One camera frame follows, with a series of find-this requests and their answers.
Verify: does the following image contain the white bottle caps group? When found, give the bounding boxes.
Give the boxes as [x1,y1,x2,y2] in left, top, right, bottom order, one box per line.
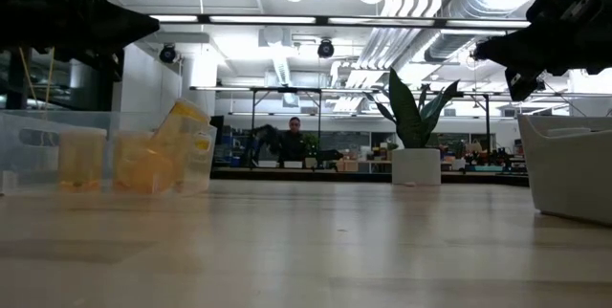
[152,97,214,156]

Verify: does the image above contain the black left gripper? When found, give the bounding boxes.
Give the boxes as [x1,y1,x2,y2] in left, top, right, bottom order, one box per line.
[0,0,162,82]

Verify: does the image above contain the snake plant in white pot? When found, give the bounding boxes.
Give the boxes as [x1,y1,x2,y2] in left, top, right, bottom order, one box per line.
[363,67,463,187]

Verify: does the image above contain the black background rig frame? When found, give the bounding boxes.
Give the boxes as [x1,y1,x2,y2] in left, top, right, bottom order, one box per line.
[249,86,324,168]
[448,90,492,151]

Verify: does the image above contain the overhead light bar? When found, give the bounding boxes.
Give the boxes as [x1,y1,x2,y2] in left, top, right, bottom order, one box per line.
[147,13,532,31]

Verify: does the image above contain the clear plastic bin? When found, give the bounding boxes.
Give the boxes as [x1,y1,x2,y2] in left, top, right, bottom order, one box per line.
[0,109,219,198]

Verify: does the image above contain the person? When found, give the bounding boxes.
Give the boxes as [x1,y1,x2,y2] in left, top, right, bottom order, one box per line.
[274,116,313,164]

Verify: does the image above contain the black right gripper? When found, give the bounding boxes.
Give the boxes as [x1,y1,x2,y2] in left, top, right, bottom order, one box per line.
[472,0,612,101]

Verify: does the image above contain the silver ventilation duct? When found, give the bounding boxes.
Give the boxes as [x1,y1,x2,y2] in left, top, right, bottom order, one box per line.
[356,0,532,73]

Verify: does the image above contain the cluttered background workbench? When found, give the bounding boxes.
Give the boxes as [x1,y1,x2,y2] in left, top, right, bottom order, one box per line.
[209,143,527,175]

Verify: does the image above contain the black ceiling spotlight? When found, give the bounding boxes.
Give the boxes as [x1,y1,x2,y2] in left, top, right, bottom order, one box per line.
[158,43,179,65]
[317,38,336,59]

